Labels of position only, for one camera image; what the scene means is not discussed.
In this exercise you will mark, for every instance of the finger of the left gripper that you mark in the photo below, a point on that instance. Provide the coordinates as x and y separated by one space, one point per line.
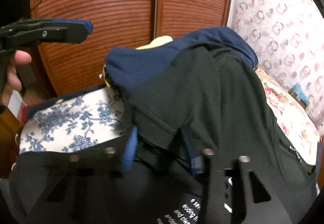
65 35
67 25

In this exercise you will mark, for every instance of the person's left hand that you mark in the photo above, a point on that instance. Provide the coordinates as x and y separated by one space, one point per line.
13 83

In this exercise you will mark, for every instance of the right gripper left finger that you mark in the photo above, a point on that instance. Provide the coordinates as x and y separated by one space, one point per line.
113 158

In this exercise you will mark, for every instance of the black printed t-shirt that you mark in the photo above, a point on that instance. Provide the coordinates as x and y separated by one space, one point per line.
220 100

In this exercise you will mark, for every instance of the pink floral beige quilt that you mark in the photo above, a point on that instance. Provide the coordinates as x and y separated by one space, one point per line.
291 118

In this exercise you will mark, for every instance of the navy blue garment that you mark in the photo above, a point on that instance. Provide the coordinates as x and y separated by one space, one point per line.
126 68

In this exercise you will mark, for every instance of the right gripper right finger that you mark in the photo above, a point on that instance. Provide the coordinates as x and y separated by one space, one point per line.
205 165

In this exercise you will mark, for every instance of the circle patterned lace curtain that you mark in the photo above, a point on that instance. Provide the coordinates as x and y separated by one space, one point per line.
287 37

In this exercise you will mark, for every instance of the blue floral white bedsheet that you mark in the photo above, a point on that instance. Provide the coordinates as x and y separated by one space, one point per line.
73 122

